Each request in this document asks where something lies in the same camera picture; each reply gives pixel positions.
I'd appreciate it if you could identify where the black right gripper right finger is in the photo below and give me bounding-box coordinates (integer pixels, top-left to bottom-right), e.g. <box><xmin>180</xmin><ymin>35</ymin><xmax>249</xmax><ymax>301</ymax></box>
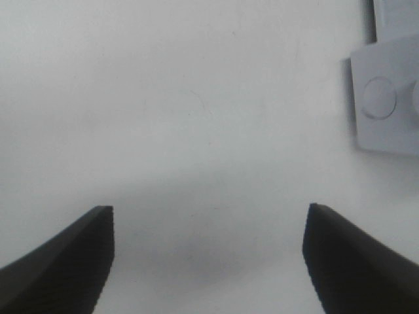
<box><xmin>302</xmin><ymin>203</ymin><xmax>418</xmax><ymax>313</ymax></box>

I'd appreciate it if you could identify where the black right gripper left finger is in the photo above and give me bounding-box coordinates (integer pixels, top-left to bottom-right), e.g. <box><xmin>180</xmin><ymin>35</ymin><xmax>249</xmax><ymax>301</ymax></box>
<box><xmin>1</xmin><ymin>205</ymin><xmax>114</xmax><ymax>313</ymax></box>

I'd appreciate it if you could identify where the white round door button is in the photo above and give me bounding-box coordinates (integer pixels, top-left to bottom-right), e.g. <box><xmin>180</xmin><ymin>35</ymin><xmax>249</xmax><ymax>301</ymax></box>
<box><xmin>362</xmin><ymin>77</ymin><xmax>397</xmax><ymax>120</ymax></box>

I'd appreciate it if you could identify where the white microwave oven body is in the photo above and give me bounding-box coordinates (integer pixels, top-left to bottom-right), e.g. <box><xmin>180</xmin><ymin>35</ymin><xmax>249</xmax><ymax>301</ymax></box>
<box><xmin>350</xmin><ymin>1</ymin><xmax>418</xmax><ymax>156</ymax></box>

